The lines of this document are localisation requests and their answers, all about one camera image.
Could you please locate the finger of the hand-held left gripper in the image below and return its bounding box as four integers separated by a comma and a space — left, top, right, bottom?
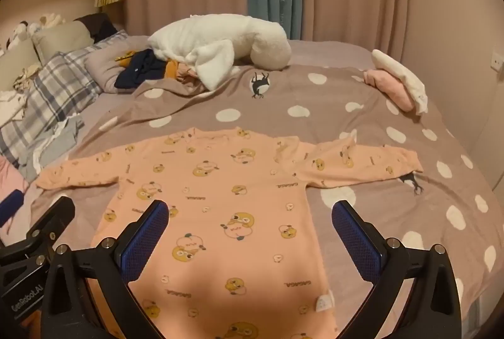
24, 196, 76, 257
0, 189, 26, 227

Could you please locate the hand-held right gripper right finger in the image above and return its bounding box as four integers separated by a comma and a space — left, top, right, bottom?
331, 199, 463, 339

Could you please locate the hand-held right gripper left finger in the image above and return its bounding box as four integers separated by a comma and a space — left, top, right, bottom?
39, 199, 170, 339

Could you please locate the pink cartoon print shirt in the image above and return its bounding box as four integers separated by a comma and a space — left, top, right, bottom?
36, 127, 424, 339

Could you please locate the light pink cloth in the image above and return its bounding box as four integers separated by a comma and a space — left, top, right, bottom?
0, 158, 28, 202

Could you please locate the grey garment with white trim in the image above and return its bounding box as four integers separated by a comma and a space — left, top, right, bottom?
16, 115, 85, 182

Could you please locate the crumpled white cloth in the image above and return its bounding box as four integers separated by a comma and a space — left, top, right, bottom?
0, 64, 40, 127

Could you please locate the grey plaid pillow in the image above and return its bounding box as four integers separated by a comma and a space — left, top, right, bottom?
0, 30, 129, 167

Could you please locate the taupe white-dotted blanket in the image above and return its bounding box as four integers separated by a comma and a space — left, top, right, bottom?
29, 65, 504, 339

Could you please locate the mauve pillow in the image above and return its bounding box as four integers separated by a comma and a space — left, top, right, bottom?
86, 48, 150, 88

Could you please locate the folded pink cloth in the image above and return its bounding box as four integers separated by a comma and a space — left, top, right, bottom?
363, 69, 416, 111

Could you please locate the navy garment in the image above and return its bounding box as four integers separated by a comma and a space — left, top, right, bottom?
115, 50, 168, 90

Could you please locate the beige cushion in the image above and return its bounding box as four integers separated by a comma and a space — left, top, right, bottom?
33, 21, 95, 60

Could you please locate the small crumpled pink cloth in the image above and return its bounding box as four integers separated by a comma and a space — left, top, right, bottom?
177, 65, 202, 85

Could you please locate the pile of plush toys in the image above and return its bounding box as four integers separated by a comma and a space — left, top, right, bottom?
6, 14, 66, 48

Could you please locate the folded white cloth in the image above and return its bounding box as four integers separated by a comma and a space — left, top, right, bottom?
371, 49, 428, 115

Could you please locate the dark brown pillow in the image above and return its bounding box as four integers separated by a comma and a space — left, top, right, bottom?
75, 12, 119, 44

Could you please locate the mauve dotted deer blanket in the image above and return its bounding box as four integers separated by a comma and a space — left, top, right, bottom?
0, 35, 504, 339

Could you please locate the white plush goose toy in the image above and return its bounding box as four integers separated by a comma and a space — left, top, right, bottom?
147, 14, 291, 91

